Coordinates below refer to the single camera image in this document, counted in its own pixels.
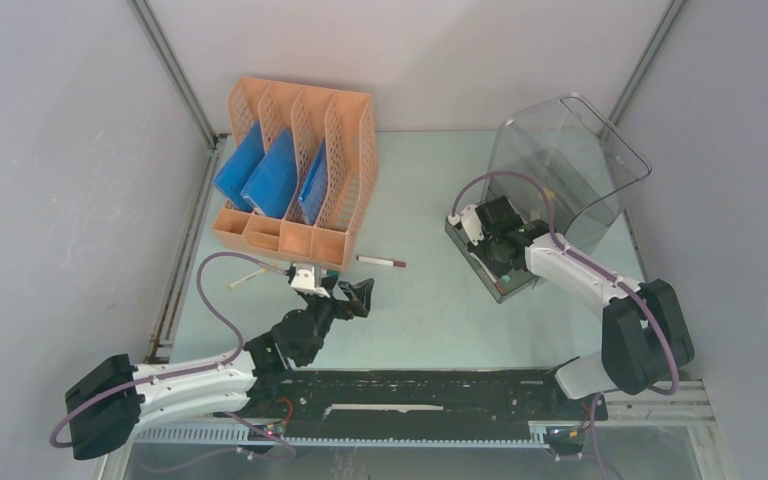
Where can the orange plastic file organizer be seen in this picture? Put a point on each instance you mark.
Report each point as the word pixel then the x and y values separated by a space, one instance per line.
pixel 339 123

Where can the blue folder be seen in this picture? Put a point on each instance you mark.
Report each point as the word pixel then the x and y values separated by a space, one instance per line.
pixel 236 172
pixel 272 185
pixel 314 189

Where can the white marker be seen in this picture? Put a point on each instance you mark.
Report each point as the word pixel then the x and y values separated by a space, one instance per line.
pixel 485 268

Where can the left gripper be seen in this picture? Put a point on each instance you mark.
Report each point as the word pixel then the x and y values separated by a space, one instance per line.
pixel 357 294

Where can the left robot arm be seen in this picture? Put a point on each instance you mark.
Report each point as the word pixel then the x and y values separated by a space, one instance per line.
pixel 118 399

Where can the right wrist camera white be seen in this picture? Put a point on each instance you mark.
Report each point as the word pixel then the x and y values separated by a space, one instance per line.
pixel 469 222

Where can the blue folder front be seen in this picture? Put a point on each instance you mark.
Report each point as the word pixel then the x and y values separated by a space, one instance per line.
pixel 236 172

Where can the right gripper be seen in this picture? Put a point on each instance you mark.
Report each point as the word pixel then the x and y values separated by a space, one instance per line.
pixel 478 250

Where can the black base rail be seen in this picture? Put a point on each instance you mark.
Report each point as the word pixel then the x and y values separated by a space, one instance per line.
pixel 420 405

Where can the brown cap marker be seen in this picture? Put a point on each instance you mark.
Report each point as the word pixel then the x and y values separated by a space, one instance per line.
pixel 381 261

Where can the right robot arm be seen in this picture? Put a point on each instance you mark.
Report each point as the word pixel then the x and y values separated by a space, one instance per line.
pixel 644 336

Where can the yellow cap marker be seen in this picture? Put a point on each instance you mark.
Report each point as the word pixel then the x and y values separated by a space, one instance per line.
pixel 247 278

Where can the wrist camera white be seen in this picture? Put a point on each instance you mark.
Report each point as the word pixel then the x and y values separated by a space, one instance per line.
pixel 469 222
pixel 307 279

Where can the clear plastic drawer cabinet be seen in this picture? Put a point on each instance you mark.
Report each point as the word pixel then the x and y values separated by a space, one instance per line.
pixel 561 161

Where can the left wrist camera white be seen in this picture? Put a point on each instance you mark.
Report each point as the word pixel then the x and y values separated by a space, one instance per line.
pixel 307 279

